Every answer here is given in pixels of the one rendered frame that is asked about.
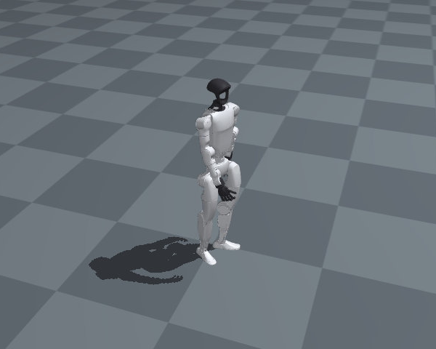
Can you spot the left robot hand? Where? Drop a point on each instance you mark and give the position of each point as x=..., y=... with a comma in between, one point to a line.
x=229, y=158

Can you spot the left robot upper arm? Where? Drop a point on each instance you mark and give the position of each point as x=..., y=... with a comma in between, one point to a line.
x=236, y=110

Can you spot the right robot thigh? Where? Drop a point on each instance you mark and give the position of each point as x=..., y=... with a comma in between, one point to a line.
x=209, y=196

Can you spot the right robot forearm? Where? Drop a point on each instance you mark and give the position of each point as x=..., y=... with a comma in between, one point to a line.
x=212, y=167

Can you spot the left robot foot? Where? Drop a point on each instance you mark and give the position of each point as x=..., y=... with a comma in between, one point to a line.
x=227, y=245

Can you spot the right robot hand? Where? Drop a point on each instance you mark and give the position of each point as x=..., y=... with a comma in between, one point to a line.
x=223, y=191

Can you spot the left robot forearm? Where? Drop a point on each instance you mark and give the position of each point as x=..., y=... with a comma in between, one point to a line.
x=228, y=153

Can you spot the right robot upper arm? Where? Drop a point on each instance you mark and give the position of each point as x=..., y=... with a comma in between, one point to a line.
x=203, y=124

